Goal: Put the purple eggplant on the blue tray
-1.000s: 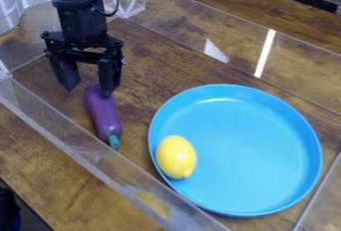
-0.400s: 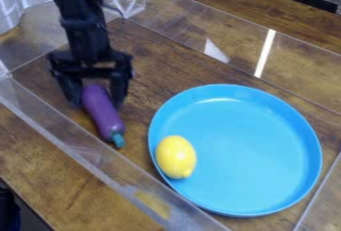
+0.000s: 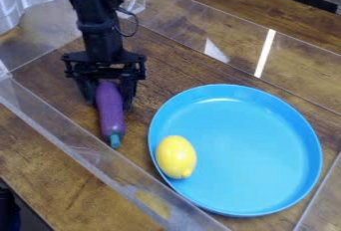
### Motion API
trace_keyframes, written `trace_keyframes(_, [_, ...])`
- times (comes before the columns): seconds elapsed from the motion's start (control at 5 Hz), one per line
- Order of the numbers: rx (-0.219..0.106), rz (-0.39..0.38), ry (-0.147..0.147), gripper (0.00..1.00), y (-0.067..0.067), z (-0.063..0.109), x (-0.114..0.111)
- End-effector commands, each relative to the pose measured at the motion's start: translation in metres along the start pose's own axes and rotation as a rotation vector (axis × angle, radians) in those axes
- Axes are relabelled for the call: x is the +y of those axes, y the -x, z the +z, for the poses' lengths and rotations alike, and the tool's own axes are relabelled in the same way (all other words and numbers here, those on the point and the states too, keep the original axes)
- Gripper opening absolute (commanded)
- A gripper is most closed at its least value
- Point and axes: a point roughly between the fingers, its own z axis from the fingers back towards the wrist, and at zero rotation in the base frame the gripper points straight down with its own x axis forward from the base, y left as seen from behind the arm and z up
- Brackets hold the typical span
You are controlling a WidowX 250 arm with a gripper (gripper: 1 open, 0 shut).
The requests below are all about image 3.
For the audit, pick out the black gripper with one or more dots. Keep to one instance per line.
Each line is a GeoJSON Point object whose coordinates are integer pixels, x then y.
{"type": "Point", "coordinates": [104, 60]}

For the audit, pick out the purple toy eggplant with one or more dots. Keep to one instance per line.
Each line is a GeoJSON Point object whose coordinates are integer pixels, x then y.
{"type": "Point", "coordinates": [110, 106]}

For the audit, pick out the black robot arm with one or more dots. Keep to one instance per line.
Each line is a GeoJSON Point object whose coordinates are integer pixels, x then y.
{"type": "Point", "coordinates": [97, 11]}

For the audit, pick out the blue round tray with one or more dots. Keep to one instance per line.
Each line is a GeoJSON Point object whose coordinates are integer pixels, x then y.
{"type": "Point", "coordinates": [258, 152]}

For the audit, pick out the clear acrylic enclosure wall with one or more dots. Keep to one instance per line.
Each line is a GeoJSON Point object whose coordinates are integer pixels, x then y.
{"type": "Point", "coordinates": [271, 45]}

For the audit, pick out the yellow toy lemon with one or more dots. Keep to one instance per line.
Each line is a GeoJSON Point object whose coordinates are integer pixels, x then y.
{"type": "Point", "coordinates": [175, 157]}

